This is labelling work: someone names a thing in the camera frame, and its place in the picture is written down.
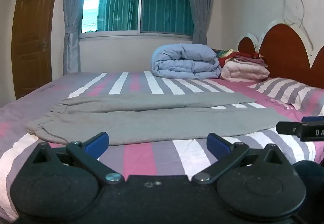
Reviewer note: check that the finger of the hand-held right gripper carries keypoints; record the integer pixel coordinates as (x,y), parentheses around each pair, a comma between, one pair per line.
(288,128)

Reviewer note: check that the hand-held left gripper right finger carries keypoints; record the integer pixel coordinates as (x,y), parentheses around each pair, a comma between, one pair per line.
(218,143)

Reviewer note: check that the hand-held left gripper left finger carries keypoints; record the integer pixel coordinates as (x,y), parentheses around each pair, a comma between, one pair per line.
(97,143)

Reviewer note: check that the grey pants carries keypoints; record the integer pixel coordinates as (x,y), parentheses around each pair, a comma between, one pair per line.
(151,122)

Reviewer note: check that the striped pillow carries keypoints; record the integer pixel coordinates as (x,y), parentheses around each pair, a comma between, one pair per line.
(291,93)

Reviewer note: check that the bed with striped sheet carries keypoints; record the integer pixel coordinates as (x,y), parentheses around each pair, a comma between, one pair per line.
(151,155)

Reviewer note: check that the folded pink blanket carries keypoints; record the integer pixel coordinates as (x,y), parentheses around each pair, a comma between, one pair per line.
(244,70)

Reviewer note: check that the red wooden headboard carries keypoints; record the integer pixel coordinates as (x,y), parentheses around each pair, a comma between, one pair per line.
(286,51)

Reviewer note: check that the folded light blue duvet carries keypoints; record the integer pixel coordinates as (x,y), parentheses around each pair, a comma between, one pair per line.
(186,61)

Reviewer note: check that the pile of colourful clothes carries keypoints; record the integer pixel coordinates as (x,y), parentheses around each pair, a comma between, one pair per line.
(238,56)

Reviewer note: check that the brown wooden door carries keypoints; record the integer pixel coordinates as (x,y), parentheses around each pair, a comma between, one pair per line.
(33,36)

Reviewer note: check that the grey curtain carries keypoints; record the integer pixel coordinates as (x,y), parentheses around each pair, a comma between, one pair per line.
(201,3)
(72,16)

